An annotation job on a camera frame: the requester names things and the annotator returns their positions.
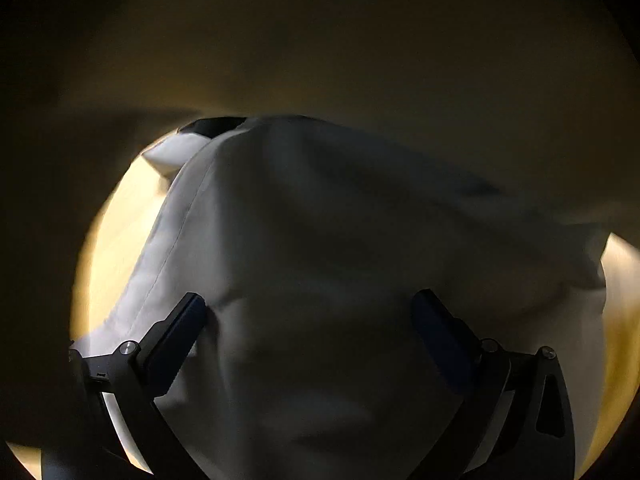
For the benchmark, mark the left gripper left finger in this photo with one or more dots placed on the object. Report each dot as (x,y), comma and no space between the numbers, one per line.
(136,373)

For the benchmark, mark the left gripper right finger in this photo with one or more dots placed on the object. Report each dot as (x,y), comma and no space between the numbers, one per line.
(514,419)

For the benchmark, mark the grey jacket with black panels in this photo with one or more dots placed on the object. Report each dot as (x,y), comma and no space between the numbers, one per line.
(307,241)

